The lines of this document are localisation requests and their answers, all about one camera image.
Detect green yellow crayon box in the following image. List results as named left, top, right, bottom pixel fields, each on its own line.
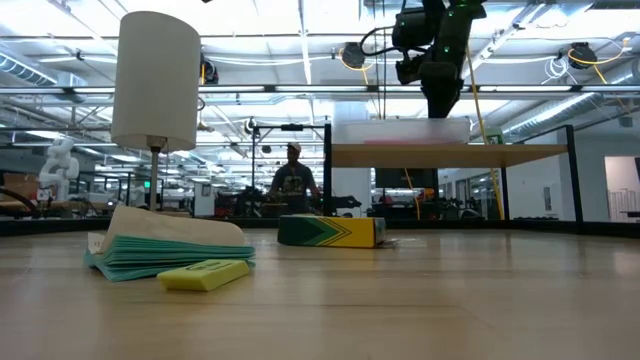
left=277, top=214, right=388, bottom=250

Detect yellow eraser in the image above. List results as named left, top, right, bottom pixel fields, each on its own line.
left=156, top=258, right=251, bottom=293

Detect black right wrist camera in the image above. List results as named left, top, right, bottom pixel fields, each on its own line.
left=391, top=7, right=434, bottom=50

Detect wooden raised shelf black legs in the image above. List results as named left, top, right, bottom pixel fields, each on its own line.
left=323, top=123, right=585, bottom=225

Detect clear supply box purple lid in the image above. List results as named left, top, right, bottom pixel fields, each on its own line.
left=335, top=117, right=472, bottom=146

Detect black curved hose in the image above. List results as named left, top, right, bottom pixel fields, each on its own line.
left=0, top=185, right=40, bottom=220

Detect black background rig frame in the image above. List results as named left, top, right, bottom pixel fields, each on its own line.
left=249, top=122, right=326, bottom=217

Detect black metal table frame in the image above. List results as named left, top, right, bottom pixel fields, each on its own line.
left=0, top=215, right=640, bottom=237

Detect black ceiling cable reel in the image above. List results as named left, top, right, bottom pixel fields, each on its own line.
left=567, top=42, right=599, bottom=70
left=199, top=53, right=220, bottom=85
left=339, top=41, right=369, bottom=71

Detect white shade table lamp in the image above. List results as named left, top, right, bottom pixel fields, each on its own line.
left=110, top=10, right=201, bottom=214

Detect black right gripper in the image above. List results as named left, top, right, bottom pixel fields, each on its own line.
left=396, top=46, right=467, bottom=120

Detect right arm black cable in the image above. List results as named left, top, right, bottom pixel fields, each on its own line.
left=359, top=24, right=401, bottom=57

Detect silver ventilation duct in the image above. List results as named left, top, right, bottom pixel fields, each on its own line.
left=502, top=62, right=640, bottom=141

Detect teal note pad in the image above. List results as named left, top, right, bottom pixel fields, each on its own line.
left=83, top=204, right=257, bottom=283

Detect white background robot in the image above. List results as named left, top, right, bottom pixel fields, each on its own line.
left=38, top=137, right=81, bottom=204

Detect yellow hanging cable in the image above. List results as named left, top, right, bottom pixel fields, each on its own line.
left=457, top=44, right=506, bottom=221

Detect black hanging cable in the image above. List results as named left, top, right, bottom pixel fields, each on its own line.
left=373, top=0, right=393, bottom=121

